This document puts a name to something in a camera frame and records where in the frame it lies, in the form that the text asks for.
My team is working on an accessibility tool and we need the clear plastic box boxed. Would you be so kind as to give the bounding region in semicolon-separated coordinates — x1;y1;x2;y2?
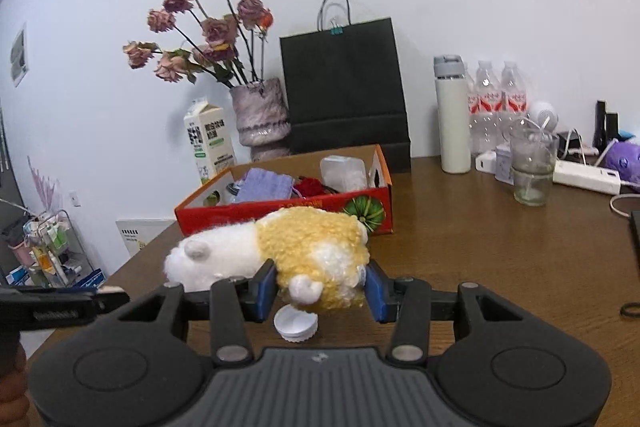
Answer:
320;155;368;194

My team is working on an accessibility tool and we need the red cardboard box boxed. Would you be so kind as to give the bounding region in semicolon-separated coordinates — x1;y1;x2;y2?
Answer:
174;144;396;238

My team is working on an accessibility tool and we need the white power strip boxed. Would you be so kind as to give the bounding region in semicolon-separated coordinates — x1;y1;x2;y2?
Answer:
552;159;622;196

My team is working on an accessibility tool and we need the black paper bag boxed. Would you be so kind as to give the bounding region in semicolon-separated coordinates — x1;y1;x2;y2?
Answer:
279;0;412;174

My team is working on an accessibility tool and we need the small pale tin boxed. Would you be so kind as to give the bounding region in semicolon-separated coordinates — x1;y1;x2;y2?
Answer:
494;144;516;185

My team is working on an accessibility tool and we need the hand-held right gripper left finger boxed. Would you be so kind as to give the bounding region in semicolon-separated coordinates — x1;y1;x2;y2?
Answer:
117;259;279;366

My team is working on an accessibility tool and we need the purple ceramic vase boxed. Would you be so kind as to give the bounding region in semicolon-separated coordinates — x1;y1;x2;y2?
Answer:
229;78;292;162

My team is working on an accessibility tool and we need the clear glass cup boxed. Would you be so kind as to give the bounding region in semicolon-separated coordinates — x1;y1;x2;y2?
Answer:
509;127;559;208

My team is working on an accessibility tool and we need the white round device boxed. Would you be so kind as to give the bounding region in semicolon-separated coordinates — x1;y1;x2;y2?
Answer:
527;101;558;132

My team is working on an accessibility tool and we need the white bottle cap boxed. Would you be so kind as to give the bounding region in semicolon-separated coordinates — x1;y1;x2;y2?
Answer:
273;306;319;342

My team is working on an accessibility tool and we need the purple plush toy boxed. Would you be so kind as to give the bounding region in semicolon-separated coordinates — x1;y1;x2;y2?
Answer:
605;139;640;185

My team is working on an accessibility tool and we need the white wall heater panel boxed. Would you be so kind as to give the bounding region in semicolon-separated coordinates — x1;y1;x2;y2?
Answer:
116;219;177;258

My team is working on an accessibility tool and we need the red fabric rose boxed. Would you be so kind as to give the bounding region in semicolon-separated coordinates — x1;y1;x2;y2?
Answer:
295;177;326;198

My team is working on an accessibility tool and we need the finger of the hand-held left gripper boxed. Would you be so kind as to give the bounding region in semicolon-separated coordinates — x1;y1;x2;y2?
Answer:
0;285;132;334

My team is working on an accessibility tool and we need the metal storage rack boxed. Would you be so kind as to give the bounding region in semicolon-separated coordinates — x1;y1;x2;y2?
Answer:
0;207;108;288

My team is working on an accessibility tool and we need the purple burlap drawstring pouch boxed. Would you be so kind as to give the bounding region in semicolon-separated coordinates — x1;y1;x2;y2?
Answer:
232;168;296;204

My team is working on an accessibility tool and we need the white thermos bottle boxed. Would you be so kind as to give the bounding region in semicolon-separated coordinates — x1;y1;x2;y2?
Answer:
433;54;473;174

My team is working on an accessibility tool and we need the white cable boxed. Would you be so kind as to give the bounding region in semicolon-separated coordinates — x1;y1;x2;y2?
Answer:
609;193;640;219

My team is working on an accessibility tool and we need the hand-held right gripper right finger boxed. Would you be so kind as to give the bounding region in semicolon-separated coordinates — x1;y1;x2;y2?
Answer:
365;259;521;364

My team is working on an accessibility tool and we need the pink feather decoration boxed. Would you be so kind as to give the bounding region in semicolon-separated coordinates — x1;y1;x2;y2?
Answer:
27;156;63;208

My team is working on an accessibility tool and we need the white milk carton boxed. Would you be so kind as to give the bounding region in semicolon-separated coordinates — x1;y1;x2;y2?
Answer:
183;98;237;186

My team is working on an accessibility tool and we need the yellow and white plush toy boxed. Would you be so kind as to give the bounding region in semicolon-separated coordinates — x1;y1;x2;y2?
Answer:
164;207;372;310

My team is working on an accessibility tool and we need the person's left hand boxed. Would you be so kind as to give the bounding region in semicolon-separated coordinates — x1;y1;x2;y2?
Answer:
0;346;30;427

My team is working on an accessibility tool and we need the red label water bottle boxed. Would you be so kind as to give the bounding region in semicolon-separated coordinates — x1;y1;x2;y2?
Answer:
500;61;529;132
470;60;502;158

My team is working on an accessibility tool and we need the wooden desktop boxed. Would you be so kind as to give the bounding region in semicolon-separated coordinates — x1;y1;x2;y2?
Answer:
22;154;640;427

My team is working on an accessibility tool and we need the wall panel box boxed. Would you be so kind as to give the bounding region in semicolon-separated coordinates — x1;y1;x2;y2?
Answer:
10;24;28;86

